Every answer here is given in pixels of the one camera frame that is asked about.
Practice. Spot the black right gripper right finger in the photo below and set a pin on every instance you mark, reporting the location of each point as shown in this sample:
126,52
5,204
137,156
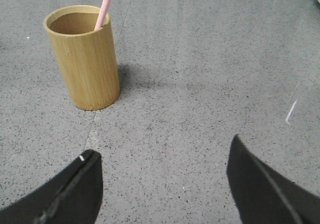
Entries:
262,195

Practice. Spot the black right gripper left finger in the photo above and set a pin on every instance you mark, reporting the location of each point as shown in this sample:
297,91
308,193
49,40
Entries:
73,196

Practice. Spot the pink chopstick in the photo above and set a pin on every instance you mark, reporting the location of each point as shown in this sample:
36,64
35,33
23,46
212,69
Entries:
102,14

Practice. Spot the bamboo cylindrical holder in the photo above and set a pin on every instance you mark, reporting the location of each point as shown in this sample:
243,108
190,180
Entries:
85,56

